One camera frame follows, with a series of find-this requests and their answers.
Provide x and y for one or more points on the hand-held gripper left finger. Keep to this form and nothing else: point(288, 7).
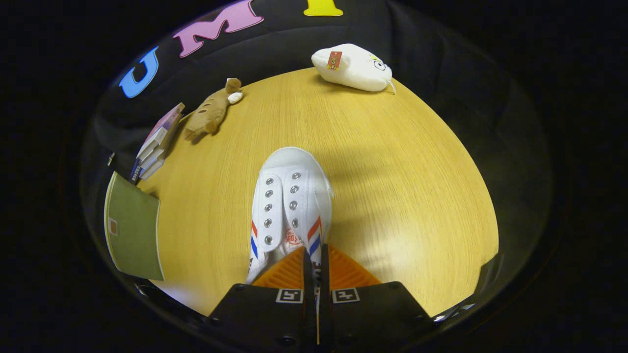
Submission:
point(309, 318)

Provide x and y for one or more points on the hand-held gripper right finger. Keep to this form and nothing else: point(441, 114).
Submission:
point(325, 321)

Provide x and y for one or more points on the white striped canvas shoe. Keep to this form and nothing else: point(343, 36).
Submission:
point(289, 196)

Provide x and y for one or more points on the green fabric storage box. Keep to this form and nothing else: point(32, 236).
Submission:
point(135, 230)

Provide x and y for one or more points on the grey blue book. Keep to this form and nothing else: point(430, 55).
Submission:
point(152, 169)

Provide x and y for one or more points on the white paperback book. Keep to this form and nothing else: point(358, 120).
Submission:
point(153, 156)

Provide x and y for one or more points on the brown plush toy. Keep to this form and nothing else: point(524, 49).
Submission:
point(208, 113)

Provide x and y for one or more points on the pink cover book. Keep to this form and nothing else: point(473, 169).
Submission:
point(162, 128)

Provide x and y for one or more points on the white plush toy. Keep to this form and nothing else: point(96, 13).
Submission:
point(358, 71)

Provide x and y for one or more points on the silver clip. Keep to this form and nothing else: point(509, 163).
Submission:
point(111, 158)

